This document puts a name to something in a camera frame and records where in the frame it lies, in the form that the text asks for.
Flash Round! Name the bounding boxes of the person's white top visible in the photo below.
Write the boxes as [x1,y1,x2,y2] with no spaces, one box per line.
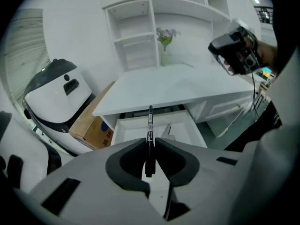
[231,45,300,225]

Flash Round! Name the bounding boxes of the white window blind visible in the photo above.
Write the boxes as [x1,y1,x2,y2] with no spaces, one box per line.
[3,8,52,104]

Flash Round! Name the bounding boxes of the brown cardboard box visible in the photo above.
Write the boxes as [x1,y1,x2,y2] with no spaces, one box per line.
[68,81,116,150]

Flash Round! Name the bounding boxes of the white shelf unit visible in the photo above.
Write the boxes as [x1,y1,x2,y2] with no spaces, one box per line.
[101,0,233,73]

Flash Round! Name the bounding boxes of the white and black machine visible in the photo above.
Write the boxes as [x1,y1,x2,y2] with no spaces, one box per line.
[22,58,97,133]

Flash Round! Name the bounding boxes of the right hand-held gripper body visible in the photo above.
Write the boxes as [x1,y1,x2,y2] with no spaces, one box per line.
[228,19,267,76]

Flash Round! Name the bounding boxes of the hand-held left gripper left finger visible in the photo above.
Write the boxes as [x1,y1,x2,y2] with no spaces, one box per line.
[14,137,165,225]

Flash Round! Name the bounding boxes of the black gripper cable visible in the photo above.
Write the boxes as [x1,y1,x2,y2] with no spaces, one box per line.
[250,72,261,118]

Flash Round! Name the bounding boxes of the person's black trousers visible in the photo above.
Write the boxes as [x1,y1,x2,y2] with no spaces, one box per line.
[224,100,283,152]

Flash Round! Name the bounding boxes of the white drawer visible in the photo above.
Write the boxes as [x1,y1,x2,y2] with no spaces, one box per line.
[109,109,208,149]

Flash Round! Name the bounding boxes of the white desk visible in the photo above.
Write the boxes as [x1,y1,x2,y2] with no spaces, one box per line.
[92,63,256,138]

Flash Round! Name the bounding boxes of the black marker pen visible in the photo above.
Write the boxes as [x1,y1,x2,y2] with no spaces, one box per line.
[144,105,156,178]

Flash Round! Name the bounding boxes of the wooden stand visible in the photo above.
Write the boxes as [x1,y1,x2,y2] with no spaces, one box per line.
[255,80,274,110]

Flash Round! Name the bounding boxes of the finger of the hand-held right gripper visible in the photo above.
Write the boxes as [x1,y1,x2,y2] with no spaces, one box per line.
[208,32,239,57]
[217,54,236,76]

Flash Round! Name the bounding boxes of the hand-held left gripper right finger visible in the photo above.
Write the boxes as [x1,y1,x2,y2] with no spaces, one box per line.
[154,137,249,225]

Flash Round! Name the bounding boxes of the white chair with black parts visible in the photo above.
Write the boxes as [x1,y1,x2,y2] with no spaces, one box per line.
[0,110,63,193]

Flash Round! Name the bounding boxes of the glass vase with purple flowers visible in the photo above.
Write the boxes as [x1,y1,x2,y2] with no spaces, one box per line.
[156,27,181,67]

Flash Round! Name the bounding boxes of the person's right forearm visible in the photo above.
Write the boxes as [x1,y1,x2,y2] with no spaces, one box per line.
[257,43,279,72]

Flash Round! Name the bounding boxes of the black railing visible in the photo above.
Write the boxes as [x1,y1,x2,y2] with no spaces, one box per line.
[254,5,274,25]

